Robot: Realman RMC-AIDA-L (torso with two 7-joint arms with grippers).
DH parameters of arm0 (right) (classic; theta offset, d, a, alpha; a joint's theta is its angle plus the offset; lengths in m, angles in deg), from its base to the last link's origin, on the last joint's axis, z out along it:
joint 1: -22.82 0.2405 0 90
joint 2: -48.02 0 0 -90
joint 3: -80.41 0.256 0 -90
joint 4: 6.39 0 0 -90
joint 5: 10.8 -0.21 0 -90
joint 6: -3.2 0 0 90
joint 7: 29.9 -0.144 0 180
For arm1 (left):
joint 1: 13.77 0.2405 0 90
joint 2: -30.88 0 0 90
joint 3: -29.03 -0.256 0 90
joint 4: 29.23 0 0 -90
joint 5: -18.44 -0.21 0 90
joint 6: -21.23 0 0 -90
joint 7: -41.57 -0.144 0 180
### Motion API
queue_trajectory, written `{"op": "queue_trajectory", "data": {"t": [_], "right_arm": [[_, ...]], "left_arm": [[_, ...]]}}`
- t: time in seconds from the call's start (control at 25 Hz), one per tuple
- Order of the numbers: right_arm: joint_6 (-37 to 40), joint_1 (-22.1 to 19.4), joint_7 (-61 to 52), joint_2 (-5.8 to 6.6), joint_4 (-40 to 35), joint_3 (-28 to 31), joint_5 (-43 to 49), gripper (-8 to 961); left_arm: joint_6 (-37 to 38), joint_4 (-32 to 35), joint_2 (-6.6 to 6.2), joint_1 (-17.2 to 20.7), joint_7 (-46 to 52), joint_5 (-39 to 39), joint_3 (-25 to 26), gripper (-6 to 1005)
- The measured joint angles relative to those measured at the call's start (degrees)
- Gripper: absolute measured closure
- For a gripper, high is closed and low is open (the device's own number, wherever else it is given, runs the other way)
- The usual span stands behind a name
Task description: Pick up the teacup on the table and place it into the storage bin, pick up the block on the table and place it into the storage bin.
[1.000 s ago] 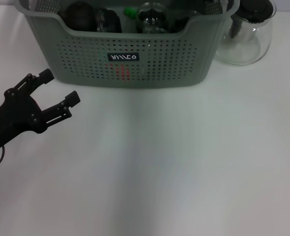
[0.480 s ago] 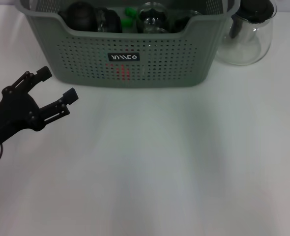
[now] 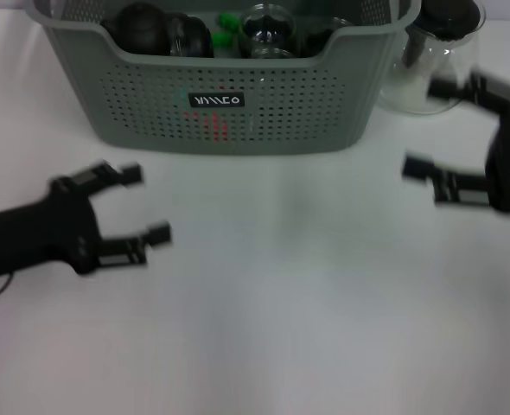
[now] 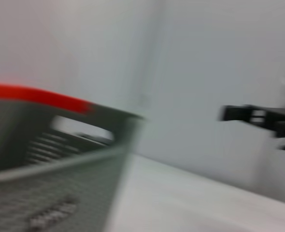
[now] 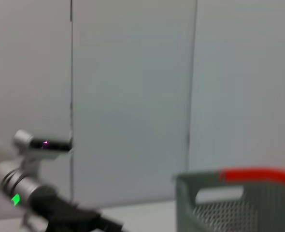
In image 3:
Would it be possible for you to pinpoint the dark clay teapot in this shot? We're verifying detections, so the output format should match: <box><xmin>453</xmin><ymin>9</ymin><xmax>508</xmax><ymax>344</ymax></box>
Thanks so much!
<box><xmin>101</xmin><ymin>2</ymin><xmax>172</xmax><ymax>56</ymax></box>

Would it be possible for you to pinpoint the glass teapot black lid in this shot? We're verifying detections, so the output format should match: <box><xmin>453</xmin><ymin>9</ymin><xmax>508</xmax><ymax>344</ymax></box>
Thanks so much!
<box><xmin>378</xmin><ymin>0</ymin><xmax>488</xmax><ymax>116</ymax></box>

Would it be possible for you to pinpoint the grey perforated storage bin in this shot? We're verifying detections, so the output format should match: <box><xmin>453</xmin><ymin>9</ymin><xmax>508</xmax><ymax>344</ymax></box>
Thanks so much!
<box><xmin>23</xmin><ymin>0</ymin><xmax>424</xmax><ymax>156</ymax></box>

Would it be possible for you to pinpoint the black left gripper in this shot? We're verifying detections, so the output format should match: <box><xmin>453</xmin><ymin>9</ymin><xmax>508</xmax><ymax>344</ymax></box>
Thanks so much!
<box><xmin>0</xmin><ymin>160</ymin><xmax>173</xmax><ymax>283</ymax></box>

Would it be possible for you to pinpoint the green sloped brick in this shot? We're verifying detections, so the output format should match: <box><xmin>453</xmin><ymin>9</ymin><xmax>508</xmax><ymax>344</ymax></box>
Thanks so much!
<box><xmin>217</xmin><ymin>12</ymin><xmax>240</xmax><ymax>34</ymax></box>

